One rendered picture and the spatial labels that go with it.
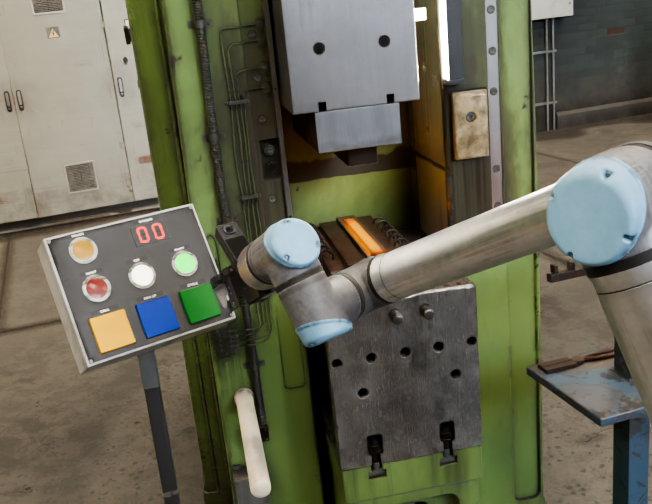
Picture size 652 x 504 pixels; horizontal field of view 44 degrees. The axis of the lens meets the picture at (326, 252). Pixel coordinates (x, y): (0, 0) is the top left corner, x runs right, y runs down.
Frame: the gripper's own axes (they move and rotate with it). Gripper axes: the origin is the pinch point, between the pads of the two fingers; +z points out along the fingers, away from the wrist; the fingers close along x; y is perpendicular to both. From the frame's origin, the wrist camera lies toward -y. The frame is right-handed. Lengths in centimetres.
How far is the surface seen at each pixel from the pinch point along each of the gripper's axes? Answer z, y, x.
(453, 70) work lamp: -13, -32, 72
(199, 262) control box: 11.3, -7.8, 2.5
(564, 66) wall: 414, -182, 655
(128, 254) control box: 11.3, -13.6, -12.0
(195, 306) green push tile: 10.4, 1.4, -2.2
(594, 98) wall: 424, -142, 692
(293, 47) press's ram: -11, -44, 32
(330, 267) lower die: 15.9, 1.5, 36.5
